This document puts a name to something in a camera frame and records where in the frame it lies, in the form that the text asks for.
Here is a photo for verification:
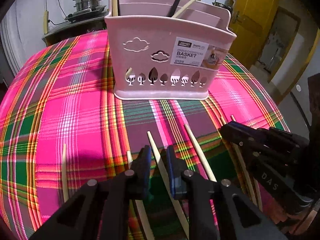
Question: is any gas stove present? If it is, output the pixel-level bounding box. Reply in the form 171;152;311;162
65;5;106;23

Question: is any side counter table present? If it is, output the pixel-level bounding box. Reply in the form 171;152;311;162
42;15;107;46

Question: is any wooden handle on wall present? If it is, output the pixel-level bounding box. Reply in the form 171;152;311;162
43;10;49;35

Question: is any pink plaid tablecloth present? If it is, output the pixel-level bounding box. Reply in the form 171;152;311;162
1;31;288;239

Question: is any yellow wooden door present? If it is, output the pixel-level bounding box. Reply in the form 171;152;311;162
229;0;279;69

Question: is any pink chopstick basket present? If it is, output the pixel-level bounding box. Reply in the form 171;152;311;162
105;0;236;100

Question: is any stainless steel steamer pot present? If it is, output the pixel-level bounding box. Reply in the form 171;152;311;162
72;0;105;12

